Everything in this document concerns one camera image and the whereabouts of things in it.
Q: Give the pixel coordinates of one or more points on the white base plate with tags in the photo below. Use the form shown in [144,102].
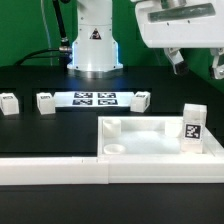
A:
[93,99]

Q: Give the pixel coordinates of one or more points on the white U-shaped obstacle fence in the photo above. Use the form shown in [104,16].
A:
[175,168]

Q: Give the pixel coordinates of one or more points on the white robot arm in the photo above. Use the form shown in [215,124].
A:
[95,51]

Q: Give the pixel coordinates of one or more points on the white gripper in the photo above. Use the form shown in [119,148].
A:
[197,24]

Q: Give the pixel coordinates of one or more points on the white square tabletop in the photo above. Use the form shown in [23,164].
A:
[148,135]

